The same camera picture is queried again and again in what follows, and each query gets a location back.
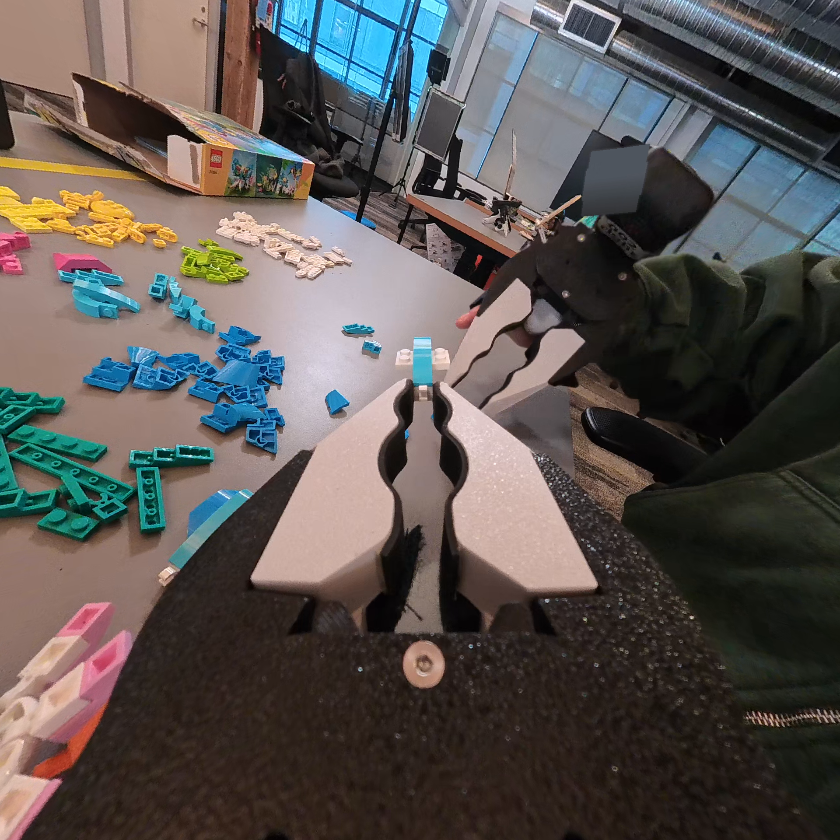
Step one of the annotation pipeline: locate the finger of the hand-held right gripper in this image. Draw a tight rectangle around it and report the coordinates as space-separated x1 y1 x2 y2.
480 324 588 416
444 278 536 388

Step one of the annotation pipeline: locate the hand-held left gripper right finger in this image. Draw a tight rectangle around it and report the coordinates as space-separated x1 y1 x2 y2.
433 382 599 632

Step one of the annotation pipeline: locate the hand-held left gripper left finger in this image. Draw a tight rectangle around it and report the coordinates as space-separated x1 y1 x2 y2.
251 379 404 632

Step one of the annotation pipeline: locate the small white and blue lego assembly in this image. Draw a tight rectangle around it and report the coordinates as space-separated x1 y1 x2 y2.
395 336 452 403

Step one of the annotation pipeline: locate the person's right forearm green sleeve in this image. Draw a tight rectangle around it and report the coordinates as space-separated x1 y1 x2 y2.
600 249 840 447

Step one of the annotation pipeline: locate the large light blue lego assembly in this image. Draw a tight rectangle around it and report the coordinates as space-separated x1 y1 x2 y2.
157 489 253 587

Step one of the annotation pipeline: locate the pile of teal lego plates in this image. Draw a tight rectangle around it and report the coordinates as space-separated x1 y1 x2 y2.
0 386 215 542

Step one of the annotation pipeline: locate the pile of lime lego pieces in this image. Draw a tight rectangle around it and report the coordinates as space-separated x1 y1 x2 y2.
180 239 250 284

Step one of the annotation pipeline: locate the open cardboard lego box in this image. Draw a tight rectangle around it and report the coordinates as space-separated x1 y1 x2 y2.
39 72 316 201

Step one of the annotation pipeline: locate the pile of pink white lego pieces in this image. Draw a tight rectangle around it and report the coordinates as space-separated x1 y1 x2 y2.
0 602 135 840

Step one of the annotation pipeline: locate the pile of light blue lego pieces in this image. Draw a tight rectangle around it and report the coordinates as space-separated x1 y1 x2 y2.
58 268 217 336

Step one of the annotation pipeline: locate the orange lego piece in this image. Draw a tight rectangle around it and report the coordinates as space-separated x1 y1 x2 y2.
33 705 109 782

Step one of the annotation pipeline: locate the pile of yellow lego pieces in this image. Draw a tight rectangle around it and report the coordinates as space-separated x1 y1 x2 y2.
0 187 179 249

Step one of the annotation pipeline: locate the white printed box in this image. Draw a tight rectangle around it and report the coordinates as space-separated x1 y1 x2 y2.
427 223 458 270

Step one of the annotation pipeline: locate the large black monitor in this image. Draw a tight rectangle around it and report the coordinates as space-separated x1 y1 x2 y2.
550 130 631 219

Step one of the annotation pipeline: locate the wooden stick model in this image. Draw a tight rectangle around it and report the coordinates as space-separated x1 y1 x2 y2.
482 130 527 237

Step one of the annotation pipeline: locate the black chair armrest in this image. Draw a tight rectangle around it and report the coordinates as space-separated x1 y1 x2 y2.
582 407 706 483

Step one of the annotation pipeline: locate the black office chair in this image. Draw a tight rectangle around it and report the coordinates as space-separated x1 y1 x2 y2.
257 26 362 198
419 138 464 198

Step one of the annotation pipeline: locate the light panel on tripod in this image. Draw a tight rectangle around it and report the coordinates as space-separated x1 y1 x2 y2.
392 87 468 198

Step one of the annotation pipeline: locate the black floor lamp blue base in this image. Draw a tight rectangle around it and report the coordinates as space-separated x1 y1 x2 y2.
354 0 424 231

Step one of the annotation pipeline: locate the person's green hoodie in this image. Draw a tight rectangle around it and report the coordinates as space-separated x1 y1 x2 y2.
622 341 840 840

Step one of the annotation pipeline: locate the white air vent grille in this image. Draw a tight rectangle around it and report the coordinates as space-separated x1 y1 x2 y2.
558 0 623 46

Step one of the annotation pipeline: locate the dark jacket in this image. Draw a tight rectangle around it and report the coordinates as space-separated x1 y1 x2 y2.
281 51 337 158

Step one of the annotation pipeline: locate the white door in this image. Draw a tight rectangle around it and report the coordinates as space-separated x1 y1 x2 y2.
128 0 221 99

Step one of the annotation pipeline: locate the yellow tape strip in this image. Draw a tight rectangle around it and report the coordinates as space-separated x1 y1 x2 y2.
0 156 148 182

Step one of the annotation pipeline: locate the wide silver air duct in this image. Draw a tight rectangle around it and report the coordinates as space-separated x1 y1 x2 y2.
623 0 840 83

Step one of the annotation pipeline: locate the wooden post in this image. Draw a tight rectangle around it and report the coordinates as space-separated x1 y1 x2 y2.
222 0 263 129

